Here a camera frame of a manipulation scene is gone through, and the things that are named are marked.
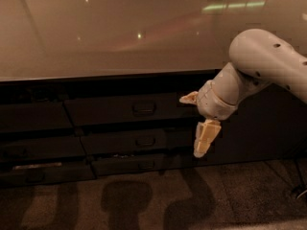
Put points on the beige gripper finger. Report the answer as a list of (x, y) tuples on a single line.
[(206, 133), (190, 98)]

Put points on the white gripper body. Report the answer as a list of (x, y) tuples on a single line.
[(209, 104)]

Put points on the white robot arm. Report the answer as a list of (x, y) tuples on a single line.
[(258, 58)]

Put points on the dark cabinet door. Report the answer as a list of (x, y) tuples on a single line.
[(269, 125)]

